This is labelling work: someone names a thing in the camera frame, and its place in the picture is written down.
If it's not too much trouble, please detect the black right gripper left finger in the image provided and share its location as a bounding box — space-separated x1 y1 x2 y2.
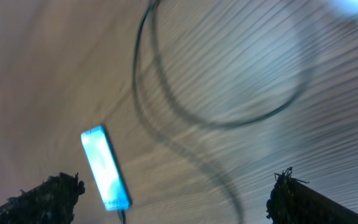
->
0 172 85 224

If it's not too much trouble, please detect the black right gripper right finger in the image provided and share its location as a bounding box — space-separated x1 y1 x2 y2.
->
266 167 358 224

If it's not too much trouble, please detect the blue Galaxy smartphone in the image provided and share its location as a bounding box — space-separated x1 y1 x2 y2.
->
81 126 131 211

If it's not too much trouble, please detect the black charger cable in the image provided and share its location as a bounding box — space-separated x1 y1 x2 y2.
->
116 0 315 224

